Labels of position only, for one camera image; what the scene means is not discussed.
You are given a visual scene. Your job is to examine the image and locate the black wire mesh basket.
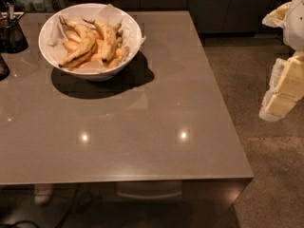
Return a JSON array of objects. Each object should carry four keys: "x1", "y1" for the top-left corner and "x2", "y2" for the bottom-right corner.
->
[{"x1": 0, "y1": 3, "x2": 29, "y2": 54}]

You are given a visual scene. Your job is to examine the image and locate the white ceramic bowl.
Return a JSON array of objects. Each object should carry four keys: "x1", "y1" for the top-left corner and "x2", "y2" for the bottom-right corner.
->
[{"x1": 38, "y1": 3, "x2": 143, "y2": 82}]

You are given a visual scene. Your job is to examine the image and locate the dark object left edge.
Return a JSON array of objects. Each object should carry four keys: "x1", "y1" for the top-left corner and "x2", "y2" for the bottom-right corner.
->
[{"x1": 0, "y1": 55, "x2": 10, "y2": 81}]

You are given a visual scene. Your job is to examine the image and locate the dark cabinet front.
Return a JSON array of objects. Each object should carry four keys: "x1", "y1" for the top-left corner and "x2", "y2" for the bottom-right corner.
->
[{"x1": 53, "y1": 0, "x2": 298, "y2": 36}]

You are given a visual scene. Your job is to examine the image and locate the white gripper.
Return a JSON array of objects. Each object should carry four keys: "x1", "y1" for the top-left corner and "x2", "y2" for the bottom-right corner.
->
[{"x1": 259, "y1": 0, "x2": 304, "y2": 122}]

